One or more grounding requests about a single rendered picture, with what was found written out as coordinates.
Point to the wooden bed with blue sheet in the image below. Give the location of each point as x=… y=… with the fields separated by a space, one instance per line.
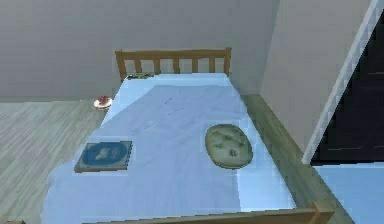
x=176 y=140

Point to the small dark green object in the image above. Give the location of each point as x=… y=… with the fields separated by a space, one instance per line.
x=140 y=76

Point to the white plate with red food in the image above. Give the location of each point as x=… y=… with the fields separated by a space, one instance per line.
x=102 y=101

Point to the blue book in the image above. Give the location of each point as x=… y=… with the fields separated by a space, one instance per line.
x=104 y=156

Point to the dark window with white frame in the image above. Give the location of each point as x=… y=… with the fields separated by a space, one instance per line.
x=356 y=110

